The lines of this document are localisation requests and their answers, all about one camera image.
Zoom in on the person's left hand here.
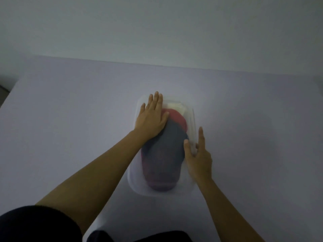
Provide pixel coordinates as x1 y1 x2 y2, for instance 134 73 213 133
134 91 170 142

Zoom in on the red cap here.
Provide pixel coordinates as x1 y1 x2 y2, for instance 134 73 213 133
162 109 188 132

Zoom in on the black shirt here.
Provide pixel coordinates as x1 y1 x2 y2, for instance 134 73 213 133
0 205 193 242

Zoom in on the purple cap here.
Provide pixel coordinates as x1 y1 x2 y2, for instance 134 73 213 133
145 177 177 192

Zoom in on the person's right hand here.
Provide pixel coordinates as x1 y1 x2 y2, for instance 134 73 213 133
183 127 213 184

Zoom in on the person's right forearm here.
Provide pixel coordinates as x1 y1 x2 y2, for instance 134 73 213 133
195 177 265 242

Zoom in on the white cap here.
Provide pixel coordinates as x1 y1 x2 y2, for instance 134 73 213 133
164 102 188 117

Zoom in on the clear plastic storage box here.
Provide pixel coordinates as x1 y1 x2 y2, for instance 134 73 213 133
127 94 198 197

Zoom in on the person's left forearm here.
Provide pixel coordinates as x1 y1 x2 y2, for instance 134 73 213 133
35 129 156 236

